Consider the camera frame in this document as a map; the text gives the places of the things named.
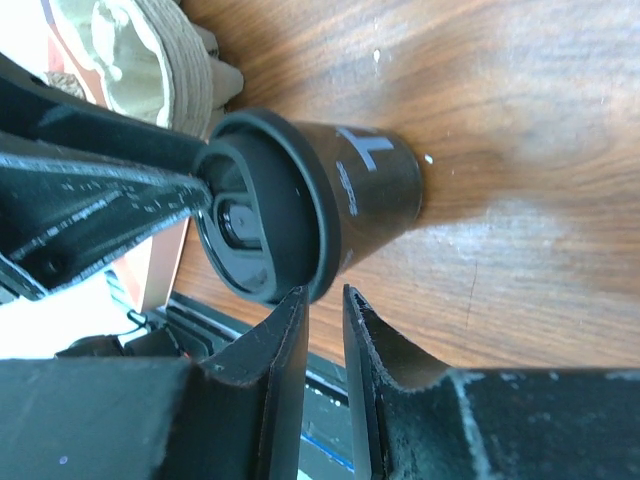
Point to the black coffee lid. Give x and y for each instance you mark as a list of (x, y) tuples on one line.
[(273, 224)]

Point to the cardboard cup carrier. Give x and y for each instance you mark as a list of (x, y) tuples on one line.
[(154, 64)]

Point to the black coffee cup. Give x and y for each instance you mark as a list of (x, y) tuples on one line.
[(376, 180)]

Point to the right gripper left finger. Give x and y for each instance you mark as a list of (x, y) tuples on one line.
[(249, 399)]

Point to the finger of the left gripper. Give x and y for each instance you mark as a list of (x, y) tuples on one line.
[(34, 111), (66, 214)]

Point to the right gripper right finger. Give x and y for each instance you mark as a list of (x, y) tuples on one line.
[(388, 377)]

